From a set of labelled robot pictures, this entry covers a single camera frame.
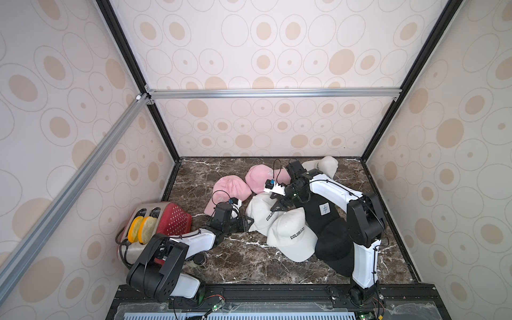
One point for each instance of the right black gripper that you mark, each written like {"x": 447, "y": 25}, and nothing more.
{"x": 280, "y": 201}

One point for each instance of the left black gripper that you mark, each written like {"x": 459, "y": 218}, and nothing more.
{"x": 242, "y": 222}

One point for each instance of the white colorado cap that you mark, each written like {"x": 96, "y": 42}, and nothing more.
{"x": 259, "y": 209}
{"x": 291, "y": 235}

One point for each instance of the pink baseball cap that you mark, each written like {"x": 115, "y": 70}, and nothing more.
{"x": 257, "y": 176}
{"x": 226, "y": 188}

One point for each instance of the white Colorado cap front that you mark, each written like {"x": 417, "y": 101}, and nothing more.
{"x": 291, "y": 235}

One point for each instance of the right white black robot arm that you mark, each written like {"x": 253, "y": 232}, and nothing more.
{"x": 365, "y": 220}

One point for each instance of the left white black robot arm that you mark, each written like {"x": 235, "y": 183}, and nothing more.
{"x": 157, "y": 272}

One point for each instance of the black cap with white patch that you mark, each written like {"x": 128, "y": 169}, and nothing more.
{"x": 319, "y": 212}

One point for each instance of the black cap front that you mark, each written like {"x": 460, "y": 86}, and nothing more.
{"x": 335, "y": 247}

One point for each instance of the small circuit board with led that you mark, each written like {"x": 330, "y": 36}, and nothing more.
{"x": 214, "y": 306}

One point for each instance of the right yellow toast slice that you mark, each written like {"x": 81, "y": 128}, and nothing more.
{"x": 146, "y": 229}

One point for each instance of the yellow toast slice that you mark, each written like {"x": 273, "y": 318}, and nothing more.
{"x": 146, "y": 229}
{"x": 132, "y": 235}

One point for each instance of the red silver toaster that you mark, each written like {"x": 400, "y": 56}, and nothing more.
{"x": 172, "y": 220}

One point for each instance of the left yellow toast slice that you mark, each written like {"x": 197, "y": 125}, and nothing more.
{"x": 132, "y": 235}

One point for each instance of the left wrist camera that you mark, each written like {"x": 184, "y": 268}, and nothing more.
{"x": 235, "y": 207}

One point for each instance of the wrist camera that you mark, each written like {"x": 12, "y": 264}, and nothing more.
{"x": 272, "y": 186}
{"x": 235, "y": 207}

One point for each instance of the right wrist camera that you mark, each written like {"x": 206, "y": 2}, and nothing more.
{"x": 272, "y": 186}

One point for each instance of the horizontal aluminium rail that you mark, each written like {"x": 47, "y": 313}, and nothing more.
{"x": 228, "y": 95}

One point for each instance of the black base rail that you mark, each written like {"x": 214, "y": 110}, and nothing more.
{"x": 402, "y": 301}

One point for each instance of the left diagonal aluminium rail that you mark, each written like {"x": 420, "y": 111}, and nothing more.
{"x": 32, "y": 244}

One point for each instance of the black right frame post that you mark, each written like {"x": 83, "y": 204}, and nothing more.
{"x": 432, "y": 41}

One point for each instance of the black frame post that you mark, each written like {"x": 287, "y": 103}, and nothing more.
{"x": 116, "y": 30}
{"x": 432, "y": 41}

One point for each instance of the black left frame post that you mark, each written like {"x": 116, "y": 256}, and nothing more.
{"x": 116, "y": 30}

